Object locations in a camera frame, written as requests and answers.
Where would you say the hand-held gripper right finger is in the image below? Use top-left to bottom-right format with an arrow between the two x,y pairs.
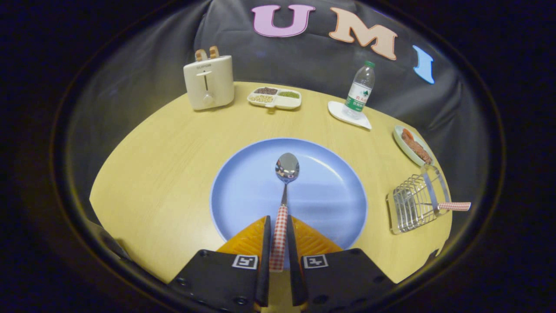
286,215 -> 396,309

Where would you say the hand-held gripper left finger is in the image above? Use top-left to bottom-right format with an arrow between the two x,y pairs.
167,215 -> 272,311

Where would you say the spoon with red checked handle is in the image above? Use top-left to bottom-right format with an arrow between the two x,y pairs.
269,152 -> 300,273

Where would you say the fork with red checked handle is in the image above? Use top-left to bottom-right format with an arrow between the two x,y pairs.
419,201 -> 472,213

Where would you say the blue round plate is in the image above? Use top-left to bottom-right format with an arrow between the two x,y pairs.
210,138 -> 368,250

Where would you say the metal drain basket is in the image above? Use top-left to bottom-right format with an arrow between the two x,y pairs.
386,164 -> 452,235

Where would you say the pale green plate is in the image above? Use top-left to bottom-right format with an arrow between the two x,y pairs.
393,125 -> 435,168

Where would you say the brown meat slice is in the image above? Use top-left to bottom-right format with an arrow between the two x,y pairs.
401,128 -> 433,164

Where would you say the white square coaster tray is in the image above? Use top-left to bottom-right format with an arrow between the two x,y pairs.
328,101 -> 373,130

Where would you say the white divided bean tray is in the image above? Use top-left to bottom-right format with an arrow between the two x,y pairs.
247,87 -> 302,110

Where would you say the clear plastic water bottle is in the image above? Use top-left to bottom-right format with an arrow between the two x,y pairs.
342,60 -> 376,120

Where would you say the white toaster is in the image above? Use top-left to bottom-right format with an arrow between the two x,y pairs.
183,55 -> 235,111

